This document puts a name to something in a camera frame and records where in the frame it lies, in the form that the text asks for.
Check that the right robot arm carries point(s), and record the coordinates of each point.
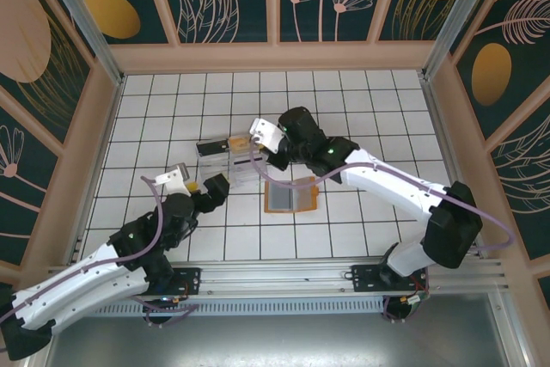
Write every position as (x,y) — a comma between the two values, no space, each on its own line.
(386,182)

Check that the black card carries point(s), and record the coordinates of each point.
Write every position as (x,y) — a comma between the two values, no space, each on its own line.
(210,148)

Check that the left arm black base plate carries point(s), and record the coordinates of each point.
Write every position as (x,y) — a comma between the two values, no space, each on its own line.
(191,277)

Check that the yellow power connector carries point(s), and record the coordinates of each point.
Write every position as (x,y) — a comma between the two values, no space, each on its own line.
(179,299)
(414,299)

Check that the grey metal sheet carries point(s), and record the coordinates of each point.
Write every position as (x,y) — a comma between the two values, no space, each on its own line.
(275,341)

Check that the aluminium frame post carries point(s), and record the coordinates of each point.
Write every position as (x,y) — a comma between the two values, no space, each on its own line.
(83,19)
(456,19)

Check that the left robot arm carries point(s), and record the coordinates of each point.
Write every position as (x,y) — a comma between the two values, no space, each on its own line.
(77,285)

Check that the gold card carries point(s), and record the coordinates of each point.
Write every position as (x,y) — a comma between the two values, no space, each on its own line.
(238,143)

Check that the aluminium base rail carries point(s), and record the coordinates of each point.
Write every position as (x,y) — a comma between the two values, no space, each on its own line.
(275,274)

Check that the dark grey card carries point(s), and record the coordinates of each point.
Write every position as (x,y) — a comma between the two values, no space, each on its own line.
(281,197)

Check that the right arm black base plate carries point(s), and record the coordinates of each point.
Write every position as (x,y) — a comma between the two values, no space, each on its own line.
(365,281)

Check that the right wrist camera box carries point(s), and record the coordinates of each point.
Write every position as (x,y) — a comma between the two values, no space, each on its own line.
(268,132)

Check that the white card with dark stripe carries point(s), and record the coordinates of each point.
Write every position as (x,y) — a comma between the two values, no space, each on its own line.
(242,161)

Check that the clear acrylic card stand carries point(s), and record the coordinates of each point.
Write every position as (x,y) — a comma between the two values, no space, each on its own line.
(210,165)

